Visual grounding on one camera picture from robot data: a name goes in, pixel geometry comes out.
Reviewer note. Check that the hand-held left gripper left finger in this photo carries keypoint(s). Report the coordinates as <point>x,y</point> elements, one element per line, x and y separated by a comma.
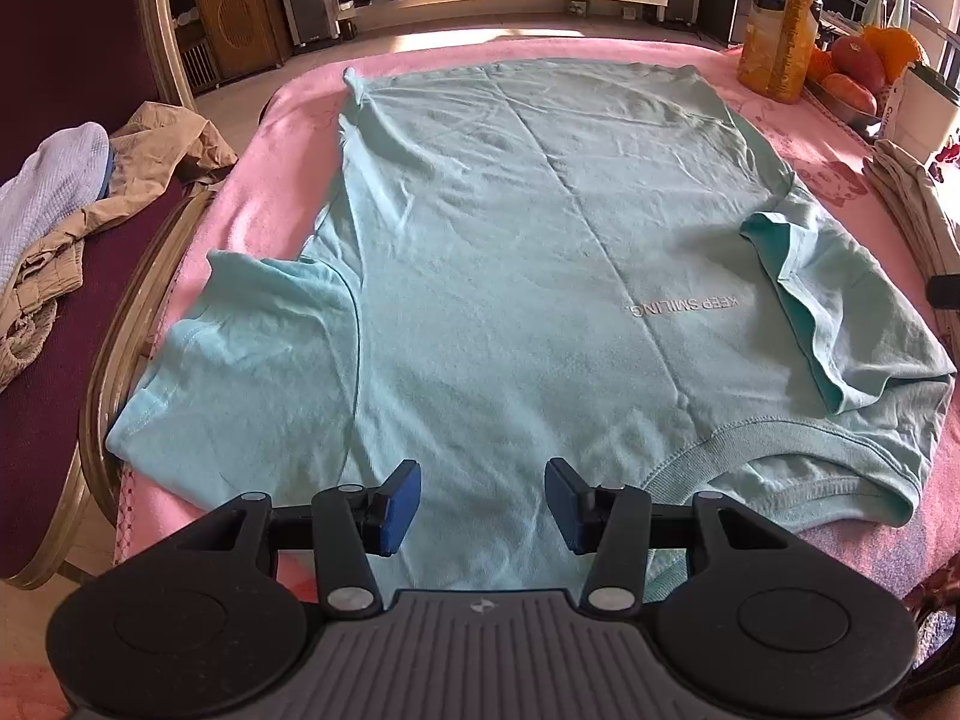
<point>399,510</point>

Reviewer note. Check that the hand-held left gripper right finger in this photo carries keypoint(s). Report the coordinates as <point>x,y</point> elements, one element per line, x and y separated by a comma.
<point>564,514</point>

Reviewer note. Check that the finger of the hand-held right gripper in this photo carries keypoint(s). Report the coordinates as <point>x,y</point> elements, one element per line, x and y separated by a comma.
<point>946,290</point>

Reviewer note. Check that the teal t-shirt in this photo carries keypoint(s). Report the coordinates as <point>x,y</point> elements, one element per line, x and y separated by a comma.
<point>525,277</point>

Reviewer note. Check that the folded beige clothing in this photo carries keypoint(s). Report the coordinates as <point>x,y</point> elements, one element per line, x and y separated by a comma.
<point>904,195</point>

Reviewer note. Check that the white cup with green lid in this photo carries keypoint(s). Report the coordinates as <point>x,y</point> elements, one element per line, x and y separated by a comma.
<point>922,120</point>

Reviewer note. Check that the metal fruit tray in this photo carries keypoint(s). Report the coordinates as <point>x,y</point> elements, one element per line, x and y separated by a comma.
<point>844,114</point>

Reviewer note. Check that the large orange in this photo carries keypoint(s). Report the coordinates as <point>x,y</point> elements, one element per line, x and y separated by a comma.
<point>894,49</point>

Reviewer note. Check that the red apple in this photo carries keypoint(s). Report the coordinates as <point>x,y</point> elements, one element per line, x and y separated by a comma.
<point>856,60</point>

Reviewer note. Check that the orange juice bottle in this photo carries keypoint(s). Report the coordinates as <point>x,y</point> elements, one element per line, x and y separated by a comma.
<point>780,37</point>

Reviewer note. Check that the patterned dark cloth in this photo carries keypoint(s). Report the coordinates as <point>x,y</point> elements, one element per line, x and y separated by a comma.
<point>937,607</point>

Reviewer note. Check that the pink printed blanket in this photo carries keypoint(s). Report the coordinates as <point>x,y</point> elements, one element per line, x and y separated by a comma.
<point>255,172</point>

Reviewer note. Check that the beige crumpled clothing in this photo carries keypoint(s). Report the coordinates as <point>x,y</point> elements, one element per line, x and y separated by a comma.
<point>157,142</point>

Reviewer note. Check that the light blue knitted garment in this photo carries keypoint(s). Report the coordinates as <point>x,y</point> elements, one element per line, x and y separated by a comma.
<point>52,187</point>

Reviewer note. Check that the brown wooden cabinet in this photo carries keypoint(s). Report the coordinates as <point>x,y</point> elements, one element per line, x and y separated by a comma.
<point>240,15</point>

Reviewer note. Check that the maroon chair with golden frame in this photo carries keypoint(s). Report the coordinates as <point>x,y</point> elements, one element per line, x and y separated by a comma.
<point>45,427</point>

